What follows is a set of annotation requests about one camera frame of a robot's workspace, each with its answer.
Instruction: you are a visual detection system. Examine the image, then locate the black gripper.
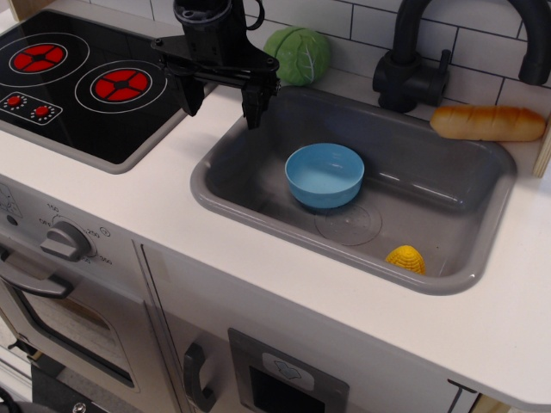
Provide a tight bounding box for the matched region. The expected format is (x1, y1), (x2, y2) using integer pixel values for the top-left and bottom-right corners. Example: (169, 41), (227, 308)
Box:
(152, 16), (280, 130)

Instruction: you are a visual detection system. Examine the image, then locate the yellow toy corn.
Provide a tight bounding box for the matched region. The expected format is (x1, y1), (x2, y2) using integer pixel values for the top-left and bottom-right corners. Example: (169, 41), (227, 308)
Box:
(385, 245), (426, 275)

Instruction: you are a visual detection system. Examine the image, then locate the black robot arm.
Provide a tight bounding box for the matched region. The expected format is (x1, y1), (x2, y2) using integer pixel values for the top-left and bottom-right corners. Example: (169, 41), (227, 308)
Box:
(152, 0), (280, 129)

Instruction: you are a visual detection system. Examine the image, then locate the blue plastic bowl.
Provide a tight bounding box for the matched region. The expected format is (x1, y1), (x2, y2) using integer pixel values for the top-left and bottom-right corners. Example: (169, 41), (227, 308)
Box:
(284, 143), (365, 209)

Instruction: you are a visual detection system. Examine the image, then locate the grey toy sink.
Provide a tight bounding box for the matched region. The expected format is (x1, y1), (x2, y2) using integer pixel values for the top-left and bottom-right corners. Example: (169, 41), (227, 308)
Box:
(189, 85), (518, 296)

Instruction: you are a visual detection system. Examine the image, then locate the green toy cabbage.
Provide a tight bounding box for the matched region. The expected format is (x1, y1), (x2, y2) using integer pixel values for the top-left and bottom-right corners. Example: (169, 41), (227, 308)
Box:
(263, 27), (331, 86)

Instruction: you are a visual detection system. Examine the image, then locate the black toy stovetop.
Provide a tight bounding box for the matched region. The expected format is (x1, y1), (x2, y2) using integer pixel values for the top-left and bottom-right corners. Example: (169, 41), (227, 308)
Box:
(0, 9), (216, 175)

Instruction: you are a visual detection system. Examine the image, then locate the black toy faucet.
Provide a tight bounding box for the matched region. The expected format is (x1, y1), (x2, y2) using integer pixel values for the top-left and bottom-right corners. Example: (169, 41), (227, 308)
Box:
(373, 1), (550, 113)

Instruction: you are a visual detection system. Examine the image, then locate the grey oven knob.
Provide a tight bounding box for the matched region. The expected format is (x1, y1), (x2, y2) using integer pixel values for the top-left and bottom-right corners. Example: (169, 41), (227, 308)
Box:
(40, 221), (92, 262)

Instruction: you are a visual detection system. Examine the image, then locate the toy bread loaf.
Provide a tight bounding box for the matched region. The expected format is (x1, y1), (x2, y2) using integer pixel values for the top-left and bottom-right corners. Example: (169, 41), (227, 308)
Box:
(430, 105), (546, 142)

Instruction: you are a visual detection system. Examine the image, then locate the toy oven door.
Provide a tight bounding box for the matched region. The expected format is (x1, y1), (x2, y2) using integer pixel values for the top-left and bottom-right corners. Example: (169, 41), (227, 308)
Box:
(1, 245), (180, 412)

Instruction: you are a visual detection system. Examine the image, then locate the grey dispenser panel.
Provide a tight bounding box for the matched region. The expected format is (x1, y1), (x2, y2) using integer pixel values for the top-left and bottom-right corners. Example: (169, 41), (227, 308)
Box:
(228, 328), (350, 412)

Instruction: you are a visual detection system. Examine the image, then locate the black cable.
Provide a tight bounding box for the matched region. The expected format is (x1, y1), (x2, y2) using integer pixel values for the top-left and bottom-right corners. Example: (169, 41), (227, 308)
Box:
(243, 0), (264, 31)

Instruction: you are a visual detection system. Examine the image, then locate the grey oven door handle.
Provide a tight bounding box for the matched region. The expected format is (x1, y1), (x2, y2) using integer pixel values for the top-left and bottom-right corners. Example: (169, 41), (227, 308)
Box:
(1, 246), (74, 299)

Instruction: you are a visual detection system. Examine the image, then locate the grey cabinet door handle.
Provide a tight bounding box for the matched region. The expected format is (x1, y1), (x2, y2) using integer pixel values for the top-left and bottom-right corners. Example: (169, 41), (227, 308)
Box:
(183, 342), (216, 412)

